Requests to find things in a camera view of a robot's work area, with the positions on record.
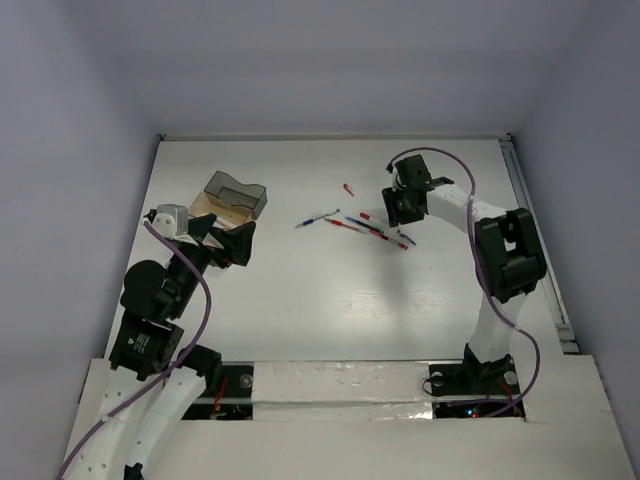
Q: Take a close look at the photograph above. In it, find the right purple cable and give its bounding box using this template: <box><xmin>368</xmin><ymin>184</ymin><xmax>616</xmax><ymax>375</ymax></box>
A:
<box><xmin>387</xmin><ymin>146</ymin><xmax>541</xmax><ymax>417</ymax></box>

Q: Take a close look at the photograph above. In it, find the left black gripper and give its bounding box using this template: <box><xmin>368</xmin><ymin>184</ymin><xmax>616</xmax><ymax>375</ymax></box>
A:
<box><xmin>169</xmin><ymin>212</ymin><xmax>256</xmax><ymax>316</ymax></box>

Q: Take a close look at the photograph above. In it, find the long red pen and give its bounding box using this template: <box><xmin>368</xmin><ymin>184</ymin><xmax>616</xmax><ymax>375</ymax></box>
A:
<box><xmin>370</xmin><ymin>230</ymin><xmax>408</xmax><ymax>251</ymax></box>

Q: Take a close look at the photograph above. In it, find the blue gel pen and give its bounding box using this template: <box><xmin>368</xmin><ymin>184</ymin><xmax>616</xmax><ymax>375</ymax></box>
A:
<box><xmin>345</xmin><ymin>216</ymin><xmax>385</xmax><ymax>235</ymax></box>

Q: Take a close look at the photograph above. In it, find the purple cable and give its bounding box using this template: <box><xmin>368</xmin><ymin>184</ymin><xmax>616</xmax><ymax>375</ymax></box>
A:
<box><xmin>387</xmin><ymin>146</ymin><xmax>541</xmax><ymax>417</ymax></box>
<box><xmin>54</xmin><ymin>222</ymin><xmax>212</xmax><ymax>480</ymax></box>

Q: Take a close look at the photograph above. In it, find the red gel pen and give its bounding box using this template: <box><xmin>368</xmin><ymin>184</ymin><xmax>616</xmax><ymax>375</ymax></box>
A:
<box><xmin>323</xmin><ymin>218</ymin><xmax>368</xmax><ymax>235</ymax></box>

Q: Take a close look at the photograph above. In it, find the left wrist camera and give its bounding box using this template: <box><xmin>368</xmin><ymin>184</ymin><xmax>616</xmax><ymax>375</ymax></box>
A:
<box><xmin>143</xmin><ymin>204</ymin><xmax>190</xmax><ymax>242</ymax></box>

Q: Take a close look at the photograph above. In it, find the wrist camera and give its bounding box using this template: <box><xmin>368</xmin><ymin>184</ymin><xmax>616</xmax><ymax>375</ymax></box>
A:
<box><xmin>143</xmin><ymin>204</ymin><xmax>190</xmax><ymax>242</ymax></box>
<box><xmin>385</xmin><ymin>160</ymin><xmax>404</xmax><ymax>191</ymax></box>

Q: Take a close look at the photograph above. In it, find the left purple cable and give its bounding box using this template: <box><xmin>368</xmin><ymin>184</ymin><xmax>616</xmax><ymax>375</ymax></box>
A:
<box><xmin>54</xmin><ymin>222</ymin><xmax>212</xmax><ymax>480</ymax></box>

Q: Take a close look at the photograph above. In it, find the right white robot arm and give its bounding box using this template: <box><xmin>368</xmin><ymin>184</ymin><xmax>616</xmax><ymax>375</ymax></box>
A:
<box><xmin>382</xmin><ymin>147</ymin><xmax>547</xmax><ymax>392</ymax></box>

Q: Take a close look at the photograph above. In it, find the aluminium side rail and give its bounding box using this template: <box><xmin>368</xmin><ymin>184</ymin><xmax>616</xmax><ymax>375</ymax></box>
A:
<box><xmin>499</xmin><ymin>134</ymin><xmax>579</xmax><ymax>356</ymax></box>

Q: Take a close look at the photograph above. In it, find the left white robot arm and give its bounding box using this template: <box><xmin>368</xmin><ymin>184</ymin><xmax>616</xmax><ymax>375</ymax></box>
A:
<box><xmin>57</xmin><ymin>204</ymin><xmax>256</xmax><ymax>479</ymax></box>

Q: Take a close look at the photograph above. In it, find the blue ballpoint pen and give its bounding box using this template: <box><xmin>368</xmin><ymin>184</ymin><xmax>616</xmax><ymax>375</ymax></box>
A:
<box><xmin>295</xmin><ymin>208</ymin><xmax>341</xmax><ymax>229</ymax></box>

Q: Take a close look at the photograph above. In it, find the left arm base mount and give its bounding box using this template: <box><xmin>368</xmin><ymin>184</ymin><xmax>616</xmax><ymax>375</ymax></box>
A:
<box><xmin>182</xmin><ymin>363</ymin><xmax>254</xmax><ymax>421</ymax></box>

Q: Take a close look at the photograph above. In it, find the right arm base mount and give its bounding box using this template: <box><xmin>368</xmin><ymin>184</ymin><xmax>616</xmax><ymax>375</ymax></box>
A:
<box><xmin>421</xmin><ymin>345</ymin><xmax>526</xmax><ymax>419</ymax></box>

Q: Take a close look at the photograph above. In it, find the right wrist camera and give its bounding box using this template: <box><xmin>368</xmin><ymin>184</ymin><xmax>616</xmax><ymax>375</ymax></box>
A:
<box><xmin>385</xmin><ymin>160</ymin><xmax>404</xmax><ymax>191</ymax></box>

